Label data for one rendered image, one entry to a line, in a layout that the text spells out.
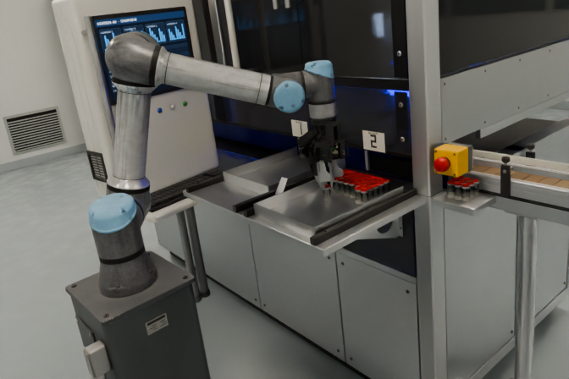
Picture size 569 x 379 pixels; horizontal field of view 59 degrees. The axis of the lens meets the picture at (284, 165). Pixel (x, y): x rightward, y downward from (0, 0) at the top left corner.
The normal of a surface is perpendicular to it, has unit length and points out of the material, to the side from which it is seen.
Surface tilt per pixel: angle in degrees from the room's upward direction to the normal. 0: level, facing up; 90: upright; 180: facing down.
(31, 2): 90
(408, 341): 90
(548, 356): 0
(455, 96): 90
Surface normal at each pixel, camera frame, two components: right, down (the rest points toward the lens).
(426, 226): -0.77, 0.28
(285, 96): 0.09, 0.29
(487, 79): 0.63, 0.16
